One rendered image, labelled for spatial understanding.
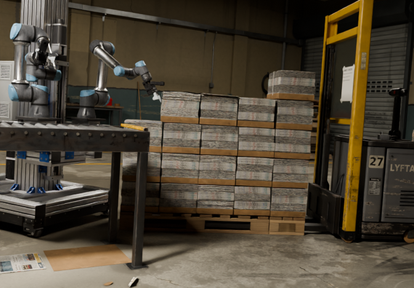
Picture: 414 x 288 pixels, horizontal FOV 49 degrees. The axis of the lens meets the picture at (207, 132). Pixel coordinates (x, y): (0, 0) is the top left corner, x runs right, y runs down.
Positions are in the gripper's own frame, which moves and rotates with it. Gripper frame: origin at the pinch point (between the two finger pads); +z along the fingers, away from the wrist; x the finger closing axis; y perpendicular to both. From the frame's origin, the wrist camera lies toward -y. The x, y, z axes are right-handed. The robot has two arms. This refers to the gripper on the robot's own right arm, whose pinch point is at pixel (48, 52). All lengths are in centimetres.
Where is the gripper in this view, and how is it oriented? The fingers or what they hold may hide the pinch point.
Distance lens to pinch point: 291.6
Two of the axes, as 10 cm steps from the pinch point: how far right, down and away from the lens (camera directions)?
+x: -7.8, -1.5, -6.1
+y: -1.7, 9.8, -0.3
